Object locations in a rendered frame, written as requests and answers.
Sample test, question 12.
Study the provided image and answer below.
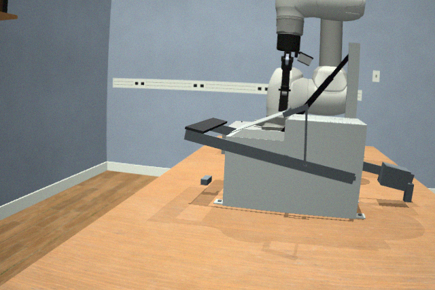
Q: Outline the black long thin rod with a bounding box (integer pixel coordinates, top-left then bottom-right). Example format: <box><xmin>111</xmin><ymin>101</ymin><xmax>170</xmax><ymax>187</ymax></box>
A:
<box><xmin>305</xmin><ymin>55</ymin><xmax>348</xmax><ymax>107</ymax></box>

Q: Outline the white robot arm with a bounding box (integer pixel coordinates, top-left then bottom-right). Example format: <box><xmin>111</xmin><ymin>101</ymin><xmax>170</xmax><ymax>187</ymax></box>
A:
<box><xmin>256</xmin><ymin>0</ymin><xmax>366</xmax><ymax>131</ymax></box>

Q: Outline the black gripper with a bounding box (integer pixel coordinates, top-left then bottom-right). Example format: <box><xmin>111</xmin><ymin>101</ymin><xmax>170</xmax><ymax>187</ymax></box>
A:
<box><xmin>277</xmin><ymin>34</ymin><xmax>300</xmax><ymax>111</ymax></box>

